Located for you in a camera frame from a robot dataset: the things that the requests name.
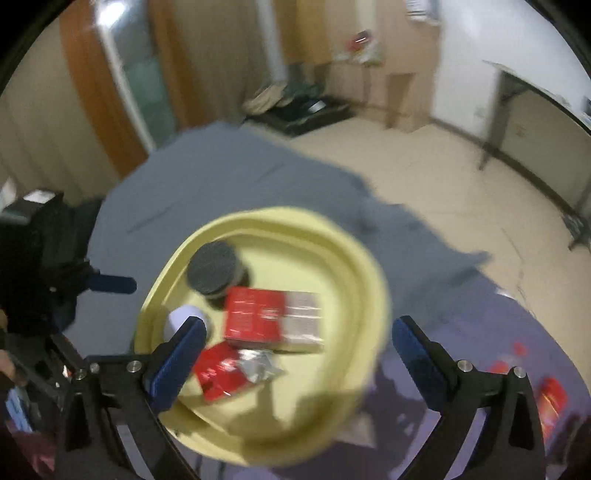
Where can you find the grey cloth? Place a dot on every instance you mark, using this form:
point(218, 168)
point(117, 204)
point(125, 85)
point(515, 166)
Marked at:
point(217, 170)

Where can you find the red silver Hongqiqu cigarette pack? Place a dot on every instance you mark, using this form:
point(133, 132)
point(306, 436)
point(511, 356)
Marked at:
point(283, 321)

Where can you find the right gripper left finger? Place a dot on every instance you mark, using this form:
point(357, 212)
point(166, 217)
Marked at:
point(140, 387)

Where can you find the yellow plastic tray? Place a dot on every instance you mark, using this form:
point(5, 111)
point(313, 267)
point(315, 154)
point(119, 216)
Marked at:
point(295, 416)

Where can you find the wooden cabinet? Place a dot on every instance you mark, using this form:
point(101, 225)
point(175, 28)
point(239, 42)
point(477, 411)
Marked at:
point(380, 56)

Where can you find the purple table cloth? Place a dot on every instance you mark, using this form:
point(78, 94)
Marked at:
point(483, 326)

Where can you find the black round lid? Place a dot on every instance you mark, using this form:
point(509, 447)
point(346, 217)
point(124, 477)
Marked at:
point(214, 269)

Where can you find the black floor scale mat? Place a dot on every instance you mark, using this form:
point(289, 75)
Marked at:
point(295, 109)

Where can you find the crumpled red silver pack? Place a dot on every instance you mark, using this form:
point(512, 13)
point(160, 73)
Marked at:
point(224, 371)

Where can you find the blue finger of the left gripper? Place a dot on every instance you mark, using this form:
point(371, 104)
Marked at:
point(98, 282)

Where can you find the black metal desk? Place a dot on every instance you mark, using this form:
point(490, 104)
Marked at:
point(538, 135)

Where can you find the white round container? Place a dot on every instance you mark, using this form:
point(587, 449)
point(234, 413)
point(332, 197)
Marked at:
point(177, 317)

